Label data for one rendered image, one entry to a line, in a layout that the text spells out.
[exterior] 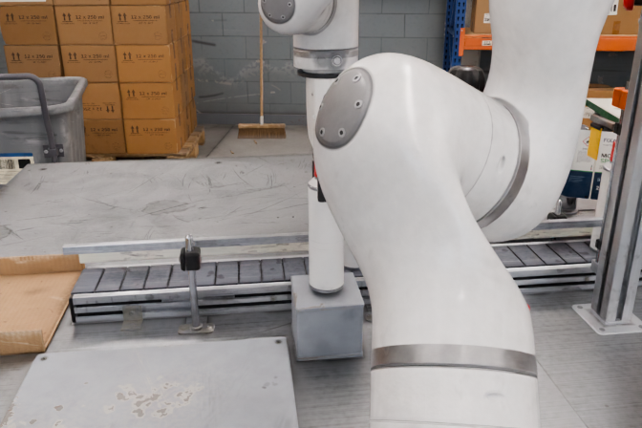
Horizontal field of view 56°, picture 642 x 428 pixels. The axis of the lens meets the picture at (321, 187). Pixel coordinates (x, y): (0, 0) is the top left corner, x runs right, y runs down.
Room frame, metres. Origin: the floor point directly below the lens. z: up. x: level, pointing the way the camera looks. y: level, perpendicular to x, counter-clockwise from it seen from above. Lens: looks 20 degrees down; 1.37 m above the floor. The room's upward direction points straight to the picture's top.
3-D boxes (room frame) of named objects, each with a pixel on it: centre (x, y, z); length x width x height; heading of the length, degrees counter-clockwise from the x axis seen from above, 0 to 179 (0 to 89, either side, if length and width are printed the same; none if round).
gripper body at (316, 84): (0.80, -0.01, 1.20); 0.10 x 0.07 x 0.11; 7
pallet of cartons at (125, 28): (4.49, 1.55, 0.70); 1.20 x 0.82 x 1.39; 91
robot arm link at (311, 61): (0.80, -0.01, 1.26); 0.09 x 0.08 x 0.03; 7
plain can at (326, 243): (0.80, -0.01, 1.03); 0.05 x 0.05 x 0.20
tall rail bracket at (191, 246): (0.85, 0.20, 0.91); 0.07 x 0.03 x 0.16; 7
